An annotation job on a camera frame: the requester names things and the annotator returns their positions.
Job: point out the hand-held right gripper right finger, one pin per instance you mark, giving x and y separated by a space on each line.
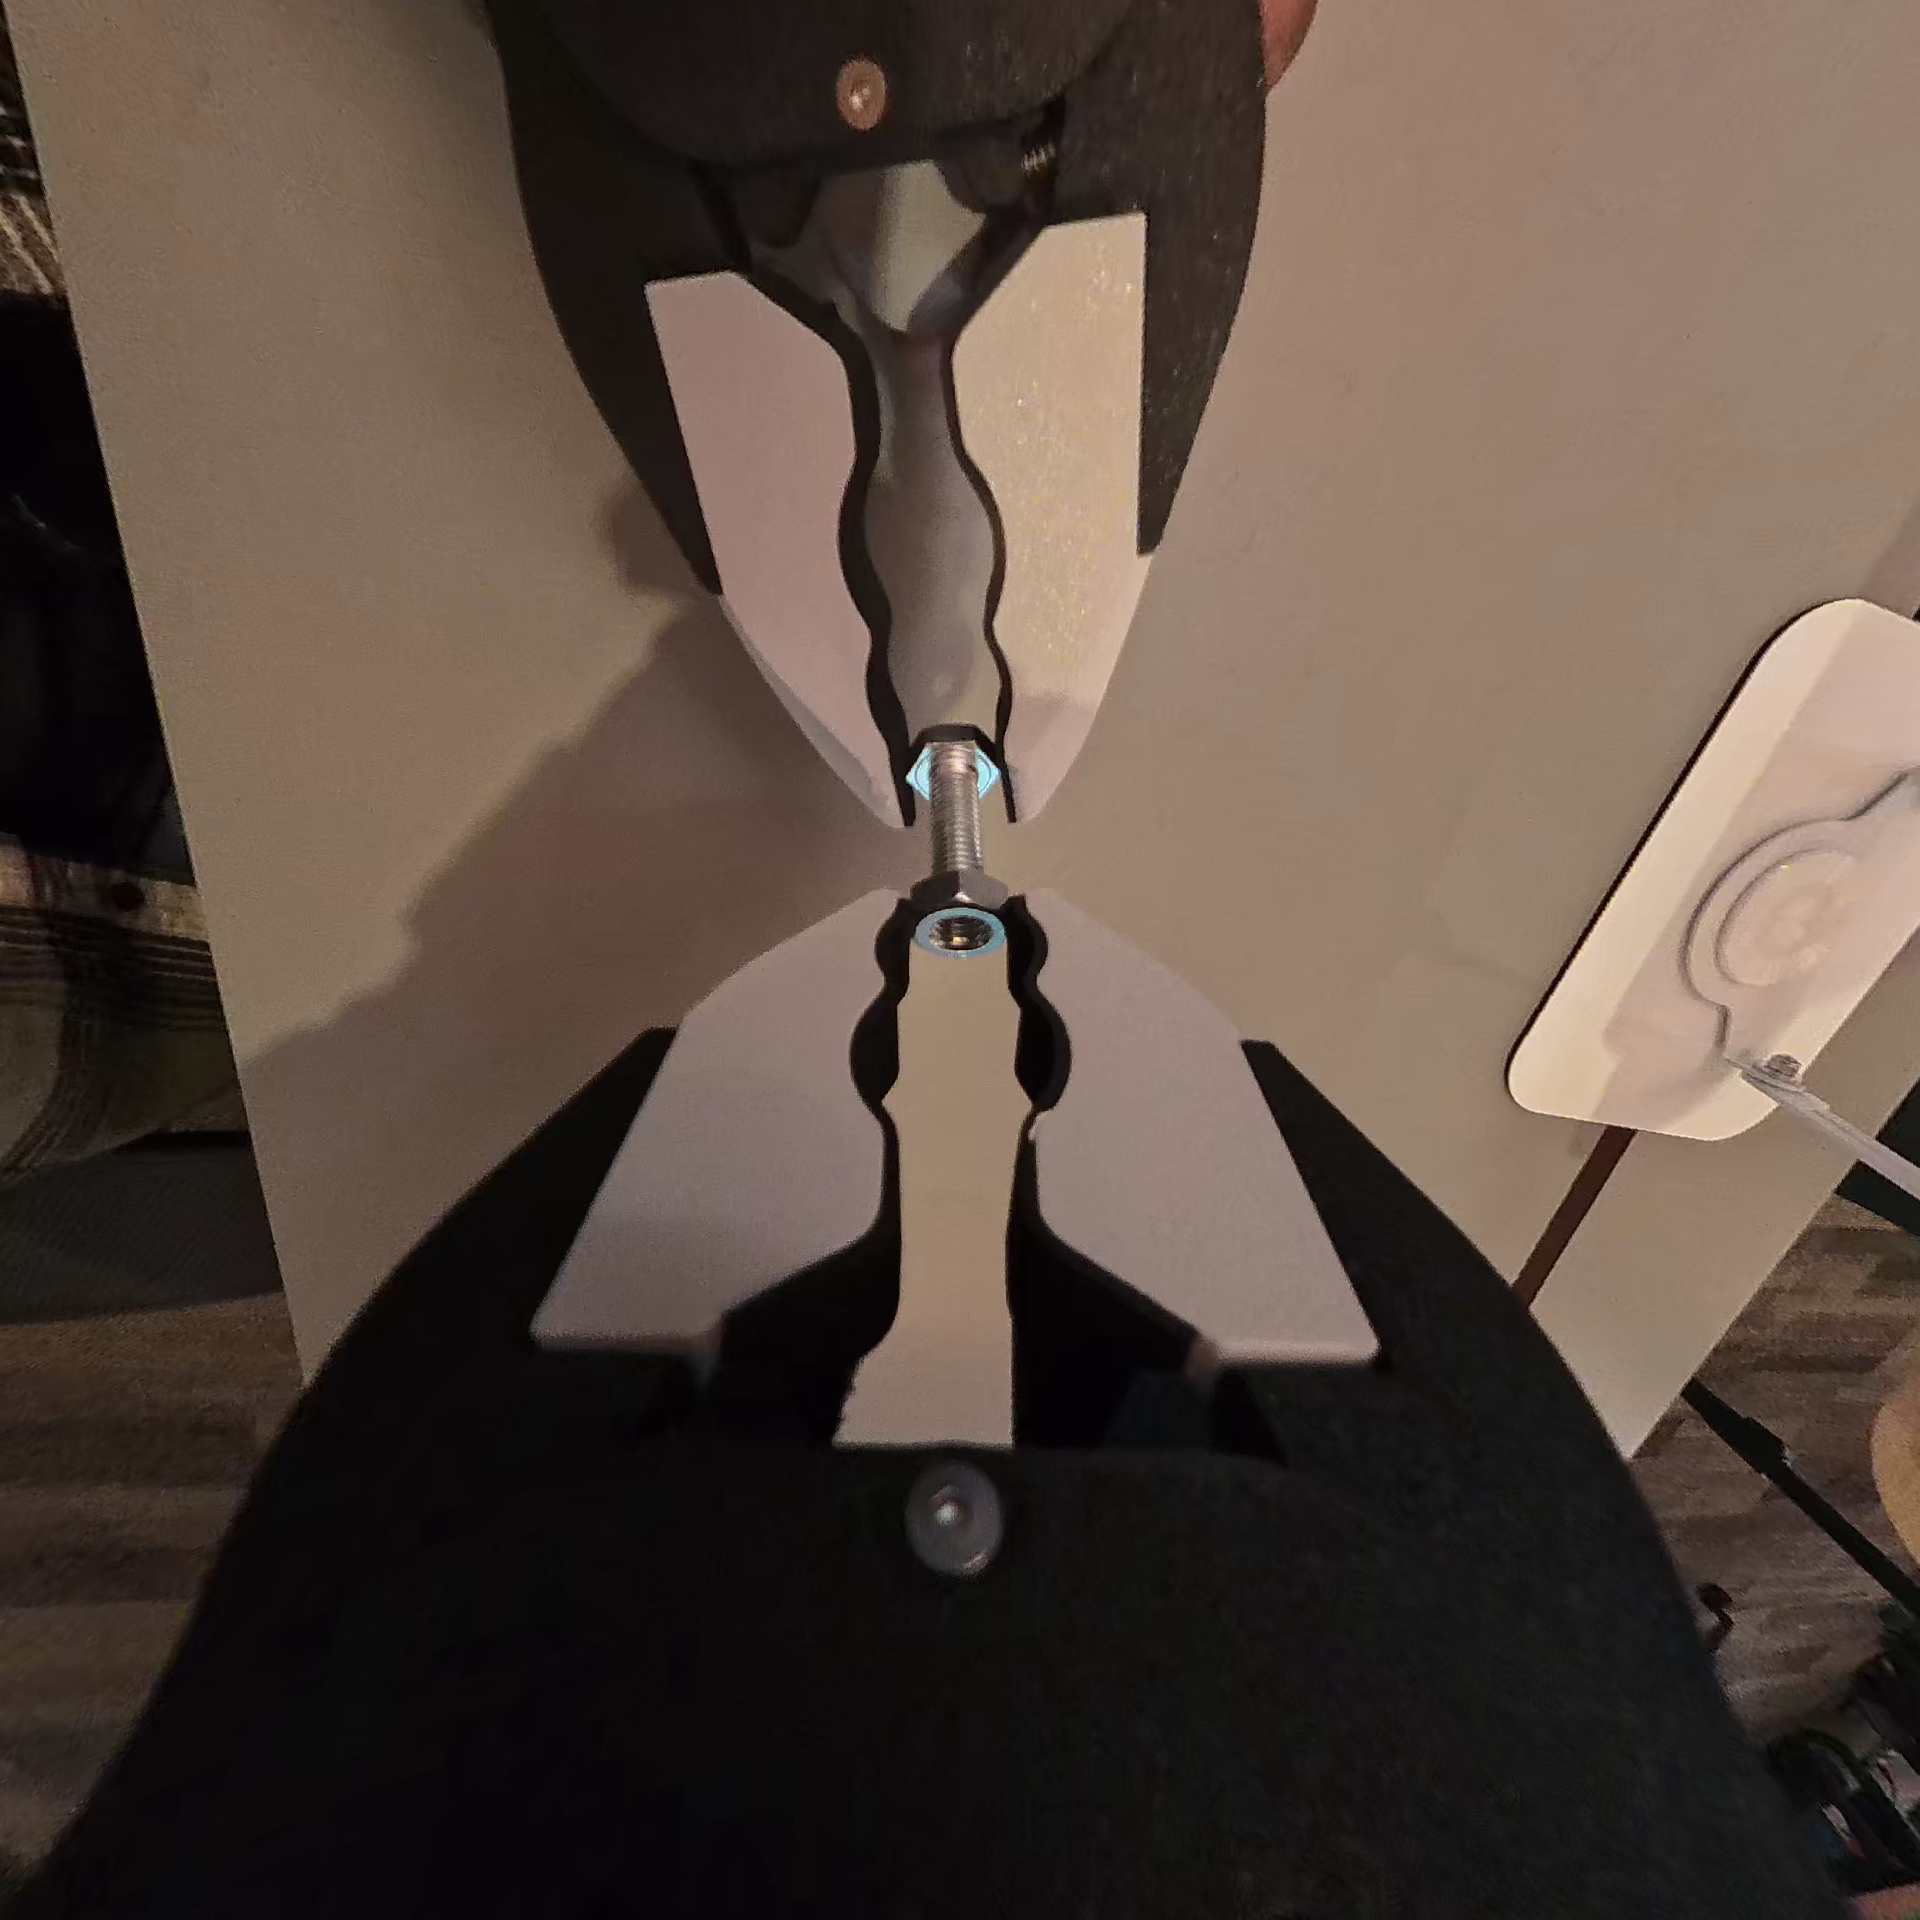
1184 1186

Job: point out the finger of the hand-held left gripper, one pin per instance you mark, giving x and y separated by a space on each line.
1066 451
751 482

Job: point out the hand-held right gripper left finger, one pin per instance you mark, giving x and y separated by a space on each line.
751 1171

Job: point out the silver hex bolt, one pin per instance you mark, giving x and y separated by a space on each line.
954 840
961 902

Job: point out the person's left hand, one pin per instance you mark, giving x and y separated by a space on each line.
1286 28

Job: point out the white flat stand base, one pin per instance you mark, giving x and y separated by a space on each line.
1622 1036

